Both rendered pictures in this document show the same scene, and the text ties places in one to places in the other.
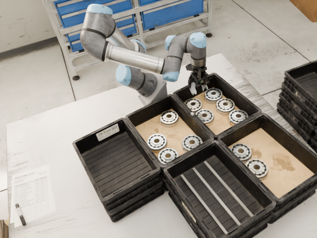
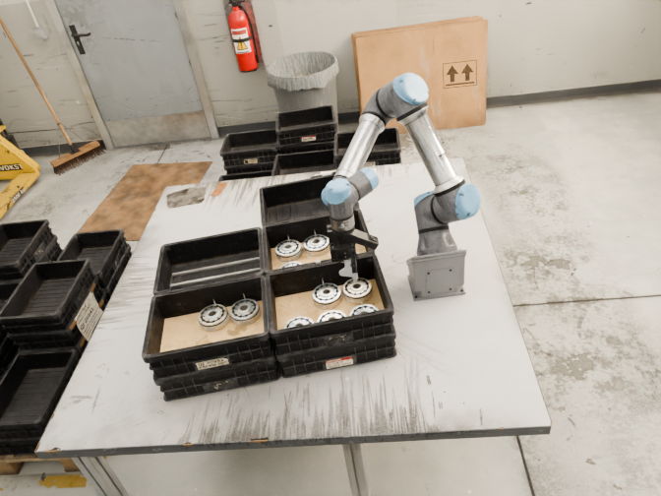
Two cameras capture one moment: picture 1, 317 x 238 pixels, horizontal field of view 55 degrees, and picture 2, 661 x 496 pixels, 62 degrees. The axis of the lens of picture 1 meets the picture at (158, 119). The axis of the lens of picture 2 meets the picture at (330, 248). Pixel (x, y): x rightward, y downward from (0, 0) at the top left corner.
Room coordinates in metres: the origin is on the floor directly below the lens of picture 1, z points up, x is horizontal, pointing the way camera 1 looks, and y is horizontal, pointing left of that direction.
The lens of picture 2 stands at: (1.65, -1.58, 2.15)
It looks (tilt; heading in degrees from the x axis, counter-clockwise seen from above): 37 degrees down; 111
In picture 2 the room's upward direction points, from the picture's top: 9 degrees counter-clockwise
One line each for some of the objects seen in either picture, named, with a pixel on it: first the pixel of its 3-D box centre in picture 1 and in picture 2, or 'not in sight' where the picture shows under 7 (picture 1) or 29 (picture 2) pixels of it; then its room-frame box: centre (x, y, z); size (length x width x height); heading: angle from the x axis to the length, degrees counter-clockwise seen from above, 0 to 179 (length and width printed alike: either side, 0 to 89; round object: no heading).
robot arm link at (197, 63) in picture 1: (199, 59); (342, 220); (1.19, -0.24, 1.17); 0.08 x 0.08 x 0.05
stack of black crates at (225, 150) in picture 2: not in sight; (256, 161); (-0.01, 1.57, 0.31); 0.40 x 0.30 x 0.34; 14
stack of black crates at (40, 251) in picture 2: not in sight; (26, 274); (-0.85, 0.19, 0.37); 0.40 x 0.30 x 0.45; 104
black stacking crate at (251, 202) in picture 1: (215, 192); (213, 271); (0.64, -0.19, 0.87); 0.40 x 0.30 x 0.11; 23
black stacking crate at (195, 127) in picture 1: (168, 134); (318, 251); (1.01, -0.04, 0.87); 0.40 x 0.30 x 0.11; 23
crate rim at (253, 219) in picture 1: (216, 186); (210, 261); (0.64, -0.19, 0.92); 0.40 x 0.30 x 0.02; 23
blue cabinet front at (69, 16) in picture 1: (98, 18); not in sight; (2.87, 0.42, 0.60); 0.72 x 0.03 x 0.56; 104
